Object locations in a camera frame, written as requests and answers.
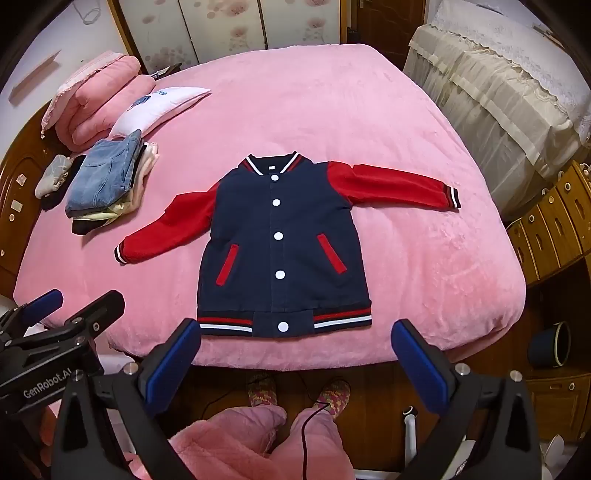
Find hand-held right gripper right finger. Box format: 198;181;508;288
390;318;541;480

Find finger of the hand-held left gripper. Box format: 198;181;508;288
0;289;64;343
9;290;126;354

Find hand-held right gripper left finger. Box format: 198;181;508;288
50;318;202;480

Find navy and red varsity jacket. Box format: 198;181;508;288
114;151;462;340

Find dark folded garment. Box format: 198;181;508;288
70;216;112;237

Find brown wooden headboard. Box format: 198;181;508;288
0;99;63;296

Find multicoloured knit slipper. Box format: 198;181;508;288
314;378;352;421
247;371;278;409

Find person's pink fleece pants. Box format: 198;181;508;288
124;404;356;480

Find dark blue bin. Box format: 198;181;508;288
527;322;572;368

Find grey crumpled cloth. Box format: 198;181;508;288
34;154;75;197

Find folded blue jeans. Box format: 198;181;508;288
65;129;144;217

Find low wooden cabinet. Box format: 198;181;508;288
524;364;591;444

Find cream folded garment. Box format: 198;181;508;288
99;142;160;219

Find white plastic object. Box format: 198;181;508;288
540;436;578;480

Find wooden drawer cabinet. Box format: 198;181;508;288
505;161;591;289

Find pink folded quilt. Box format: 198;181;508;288
54;56;157;153

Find white printed pillow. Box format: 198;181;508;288
110;86;212;139

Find pink fleece bed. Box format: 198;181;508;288
11;43;528;372

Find beige lace furniture cover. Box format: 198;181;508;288
403;9;591;222

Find floral panel wardrobe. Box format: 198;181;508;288
107;0;356;77

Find brown wooden furniture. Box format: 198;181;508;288
346;0;437;70

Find white plastic post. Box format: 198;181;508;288
401;405;419;469

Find black cable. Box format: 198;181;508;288
299;401;331;480

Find white wall strip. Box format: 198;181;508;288
9;50;62;101

